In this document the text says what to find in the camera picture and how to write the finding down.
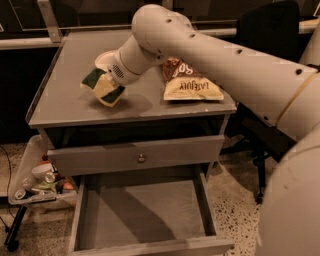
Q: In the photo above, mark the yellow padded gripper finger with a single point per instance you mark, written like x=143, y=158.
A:
x=107, y=89

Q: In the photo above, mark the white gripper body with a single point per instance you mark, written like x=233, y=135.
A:
x=117, y=67

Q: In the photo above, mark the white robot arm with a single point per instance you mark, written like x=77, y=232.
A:
x=285, y=94

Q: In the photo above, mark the round metal drawer knob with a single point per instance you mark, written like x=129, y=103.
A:
x=141, y=158

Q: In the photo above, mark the grey drawer cabinet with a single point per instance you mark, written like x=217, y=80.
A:
x=68, y=116

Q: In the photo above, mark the grey top drawer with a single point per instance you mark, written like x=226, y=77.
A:
x=123, y=157

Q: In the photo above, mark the grey open middle drawer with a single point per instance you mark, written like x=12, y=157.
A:
x=164, y=212

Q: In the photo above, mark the brown yellow chip bag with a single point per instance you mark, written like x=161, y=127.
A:
x=182, y=82

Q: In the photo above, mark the silver railing bar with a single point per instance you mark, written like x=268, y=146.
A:
x=23, y=22

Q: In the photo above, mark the white cup in bin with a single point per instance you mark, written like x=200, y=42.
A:
x=41, y=170

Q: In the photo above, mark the clear plastic bin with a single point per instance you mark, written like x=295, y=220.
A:
x=40, y=194

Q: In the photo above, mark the metal can in bin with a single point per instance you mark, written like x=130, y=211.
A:
x=20, y=194

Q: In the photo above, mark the black office chair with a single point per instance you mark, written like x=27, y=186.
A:
x=272, y=29

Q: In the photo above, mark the black stand with wheel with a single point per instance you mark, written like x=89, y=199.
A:
x=11, y=242

